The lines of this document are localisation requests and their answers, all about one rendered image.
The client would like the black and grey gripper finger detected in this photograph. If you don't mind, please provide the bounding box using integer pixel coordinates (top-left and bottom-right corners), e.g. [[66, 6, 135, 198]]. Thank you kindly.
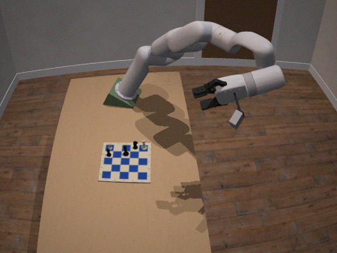
[[200, 97, 222, 110], [192, 78, 227, 98]]

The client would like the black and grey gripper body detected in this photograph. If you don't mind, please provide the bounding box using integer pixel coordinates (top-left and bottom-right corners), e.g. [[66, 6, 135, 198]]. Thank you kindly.
[[215, 74, 250, 105]]

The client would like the blue and white chessboard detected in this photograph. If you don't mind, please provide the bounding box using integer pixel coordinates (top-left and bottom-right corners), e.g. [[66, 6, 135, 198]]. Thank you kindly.
[[98, 142, 151, 183]]

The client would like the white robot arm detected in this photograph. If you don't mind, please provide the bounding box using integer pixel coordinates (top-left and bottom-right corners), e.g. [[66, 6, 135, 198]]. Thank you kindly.
[[115, 21, 285, 101]]

